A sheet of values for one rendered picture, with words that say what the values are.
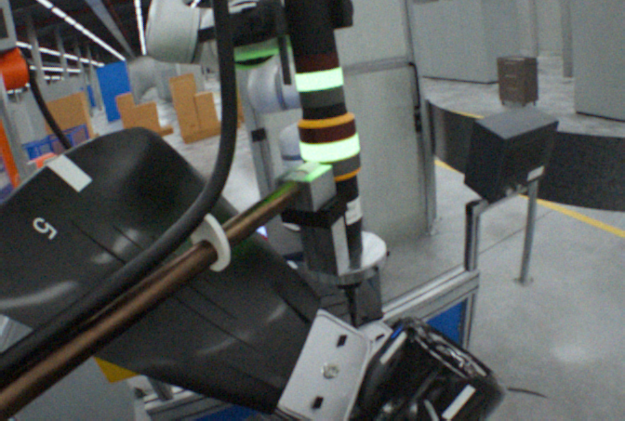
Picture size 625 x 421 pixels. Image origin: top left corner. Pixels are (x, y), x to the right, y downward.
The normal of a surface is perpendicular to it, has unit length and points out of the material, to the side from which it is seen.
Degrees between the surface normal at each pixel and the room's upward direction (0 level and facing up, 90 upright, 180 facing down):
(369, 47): 90
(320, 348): 54
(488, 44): 90
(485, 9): 90
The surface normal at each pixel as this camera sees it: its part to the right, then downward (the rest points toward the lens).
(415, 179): 0.40, 0.27
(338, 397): 0.51, -0.45
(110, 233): 0.59, -0.57
